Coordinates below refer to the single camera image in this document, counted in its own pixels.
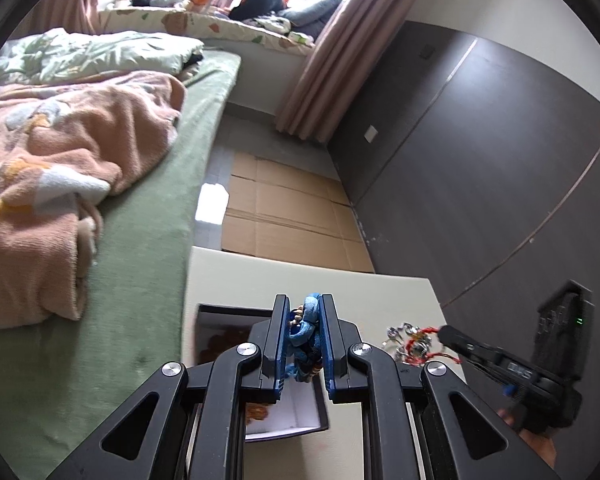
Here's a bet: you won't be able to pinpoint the pale green leaf quilt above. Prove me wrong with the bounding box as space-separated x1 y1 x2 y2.
0 29 205 87

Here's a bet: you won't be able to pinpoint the blue plush toy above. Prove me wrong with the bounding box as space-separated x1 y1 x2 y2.
286 292 326 383

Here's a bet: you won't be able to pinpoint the white paper box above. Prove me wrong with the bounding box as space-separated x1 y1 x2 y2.
196 184 229 224

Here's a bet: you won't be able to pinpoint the red string bracelet silver charms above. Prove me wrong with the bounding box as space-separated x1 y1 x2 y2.
382 321 462 365

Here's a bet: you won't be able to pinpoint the green bed mattress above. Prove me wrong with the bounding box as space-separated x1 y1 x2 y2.
0 50 244 467

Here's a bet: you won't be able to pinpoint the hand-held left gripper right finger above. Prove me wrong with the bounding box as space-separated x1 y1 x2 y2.
320 294 563 480

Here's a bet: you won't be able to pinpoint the flattened cardboard sheet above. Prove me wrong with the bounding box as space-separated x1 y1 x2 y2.
221 151 376 275

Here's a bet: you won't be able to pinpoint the black jewelry box white lining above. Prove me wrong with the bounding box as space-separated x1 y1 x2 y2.
195 302 330 442

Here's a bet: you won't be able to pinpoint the person's right hand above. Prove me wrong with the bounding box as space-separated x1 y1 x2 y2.
497 407 557 467

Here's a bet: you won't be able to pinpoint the pink curtain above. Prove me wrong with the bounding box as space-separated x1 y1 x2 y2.
275 0 442 146
9 0 112 47

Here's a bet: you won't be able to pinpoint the pink fleece blanket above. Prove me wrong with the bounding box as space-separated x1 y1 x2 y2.
0 71 188 329

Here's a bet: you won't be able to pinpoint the grey pillow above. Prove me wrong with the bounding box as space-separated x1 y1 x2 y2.
279 0 344 27

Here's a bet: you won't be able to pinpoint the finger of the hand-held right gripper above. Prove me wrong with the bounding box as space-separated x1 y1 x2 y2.
438 325 503 370

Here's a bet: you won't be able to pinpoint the dark round pillow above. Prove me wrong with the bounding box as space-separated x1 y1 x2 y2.
229 0 287 22

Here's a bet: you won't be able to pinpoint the patterned window seat cushion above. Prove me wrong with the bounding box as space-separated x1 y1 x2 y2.
99 7 317 50

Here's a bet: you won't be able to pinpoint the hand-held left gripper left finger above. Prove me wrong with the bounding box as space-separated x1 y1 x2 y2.
47 294 291 480

